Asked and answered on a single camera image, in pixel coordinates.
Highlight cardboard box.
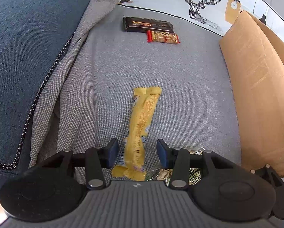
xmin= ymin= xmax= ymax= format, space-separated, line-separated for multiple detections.
xmin=219 ymin=11 xmax=284 ymax=177

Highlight yellow snack bar packet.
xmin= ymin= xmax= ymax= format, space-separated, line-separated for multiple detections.
xmin=112 ymin=86 xmax=161 ymax=181

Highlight small golden red snack packet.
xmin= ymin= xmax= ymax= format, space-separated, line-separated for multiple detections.
xmin=146 ymin=30 xmax=180 ymax=44

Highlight green label peanut bag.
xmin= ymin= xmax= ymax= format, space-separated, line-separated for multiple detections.
xmin=146 ymin=148 xmax=206 ymax=189

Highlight grey sofa seat cushion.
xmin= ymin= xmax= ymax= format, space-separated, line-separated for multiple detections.
xmin=30 ymin=0 xmax=241 ymax=171

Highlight blue sofa armrest cushion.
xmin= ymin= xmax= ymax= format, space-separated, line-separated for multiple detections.
xmin=0 ymin=0 xmax=90 ymax=188

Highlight black chocolate bar packet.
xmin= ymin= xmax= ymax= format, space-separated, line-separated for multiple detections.
xmin=122 ymin=17 xmax=174 ymax=32

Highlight deer print sofa cover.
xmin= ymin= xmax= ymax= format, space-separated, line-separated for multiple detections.
xmin=106 ymin=0 xmax=284 ymax=53

